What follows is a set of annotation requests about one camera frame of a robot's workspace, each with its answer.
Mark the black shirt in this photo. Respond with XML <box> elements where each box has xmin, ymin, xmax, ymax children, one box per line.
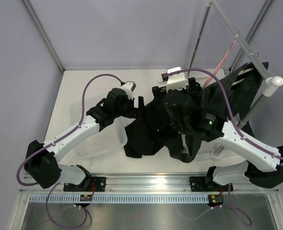
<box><xmin>124</xmin><ymin>99</ymin><xmax>180</xmax><ymax>158</ymax></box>

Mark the dark striped shirt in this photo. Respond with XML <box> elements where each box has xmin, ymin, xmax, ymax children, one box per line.
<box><xmin>162</xmin><ymin>63</ymin><xmax>263</xmax><ymax>163</ymax></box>

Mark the pink hanger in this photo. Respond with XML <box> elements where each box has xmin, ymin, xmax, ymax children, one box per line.
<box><xmin>202</xmin><ymin>40</ymin><xmax>237</xmax><ymax>88</ymax></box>

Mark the wooden hanger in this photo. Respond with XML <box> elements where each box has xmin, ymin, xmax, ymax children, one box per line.
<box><xmin>231</xmin><ymin>68</ymin><xmax>254</xmax><ymax>87</ymax></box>

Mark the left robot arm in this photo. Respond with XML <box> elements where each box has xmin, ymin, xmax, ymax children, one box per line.
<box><xmin>22</xmin><ymin>88</ymin><xmax>145</xmax><ymax>191</ymax></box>

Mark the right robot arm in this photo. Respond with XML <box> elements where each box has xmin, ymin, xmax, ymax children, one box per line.
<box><xmin>152</xmin><ymin>86</ymin><xmax>283</xmax><ymax>190</ymax></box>

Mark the clear plastic basket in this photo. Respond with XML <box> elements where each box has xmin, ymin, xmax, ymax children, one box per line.
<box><xmin>67</xmin><ymin>97</ymin><xmax>127</xmax><ymax>160</ymax></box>

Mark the metal clothes rack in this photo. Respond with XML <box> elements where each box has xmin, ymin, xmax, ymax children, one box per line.
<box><xmin>186</xmin><ymin>0</ymin><xmax>283</xmax><ymax>161</ymax></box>

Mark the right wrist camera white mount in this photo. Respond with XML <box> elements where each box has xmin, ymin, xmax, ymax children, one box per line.
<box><xmin>158</xmin><ymin>67</ymin><xmax>188</xmax><ymax>92</ymax></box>

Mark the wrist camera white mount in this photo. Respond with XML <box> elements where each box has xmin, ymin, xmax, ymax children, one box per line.
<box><xmin>120</xmin><ymin>81</ymin><xmax>136</xmax><ymax>100</ymax></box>
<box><xmin>158</xmin><ymin>67</ymin><xmax>188</xmax><ymax>92</ymax></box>

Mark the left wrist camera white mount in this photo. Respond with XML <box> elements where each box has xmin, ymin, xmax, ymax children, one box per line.
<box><xmin>120</xmin><ymin>81</ymin><xmax>136</xmax><ymax>100</ymax></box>

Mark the aluminium rail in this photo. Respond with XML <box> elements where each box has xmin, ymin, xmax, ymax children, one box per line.
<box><xmin>18</xmin><ymin>173</ymin><xmax>279</xmax><ymax>194</ymax></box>

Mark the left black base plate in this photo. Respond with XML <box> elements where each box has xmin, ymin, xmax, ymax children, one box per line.
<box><xmin>63</xmin><ymin>176</ymin><xmax>106</xmax><ymax>192</ymax></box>

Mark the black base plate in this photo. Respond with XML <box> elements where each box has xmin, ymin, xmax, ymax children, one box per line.
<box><xmin>63</xmin><ymin>176</ymin><xmax>106</xmax><ymax>192</ymax></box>
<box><xmin>189</xmin><ymin>176</ymin><xmax>229</xmax><ymax>192</ymax></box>

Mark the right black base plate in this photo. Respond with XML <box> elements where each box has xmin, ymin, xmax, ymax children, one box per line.
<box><xmin>189</xmin><ymin>176</ymin><xmax>229</xmax><ymax>192</ymax></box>

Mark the white slotted cable duct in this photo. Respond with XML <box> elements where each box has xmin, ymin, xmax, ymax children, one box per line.
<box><xmin>30</xmin><ymin>194</ymin><xmax>209</xmax><ymax>204</ymax></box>

